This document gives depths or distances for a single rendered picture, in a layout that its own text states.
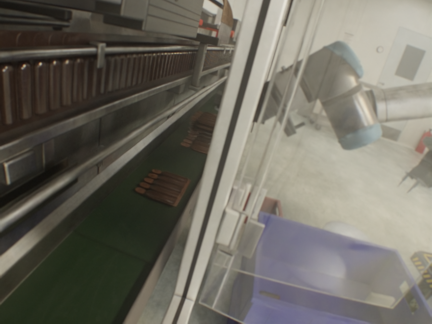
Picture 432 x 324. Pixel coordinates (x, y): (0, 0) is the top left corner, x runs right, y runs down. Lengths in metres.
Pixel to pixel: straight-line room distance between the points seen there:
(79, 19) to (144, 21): 0.40
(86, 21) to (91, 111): 0.45
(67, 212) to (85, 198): 0.04
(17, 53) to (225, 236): 0.32
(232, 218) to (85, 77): 0.27
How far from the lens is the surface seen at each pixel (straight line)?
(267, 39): 0.28
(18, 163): 0.31
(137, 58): 0.51
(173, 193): 0.55
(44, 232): 0.44
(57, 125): 0.34
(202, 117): 0.84
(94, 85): 0.41
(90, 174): 0.66
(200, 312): 1.19
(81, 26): 0.79
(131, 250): 0.45
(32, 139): 0.31
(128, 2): 0.35
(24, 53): 0.28
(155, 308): 1.17
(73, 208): 0.47
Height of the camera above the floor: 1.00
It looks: 23 degrees down
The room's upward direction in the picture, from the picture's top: 15 degrees clockwise
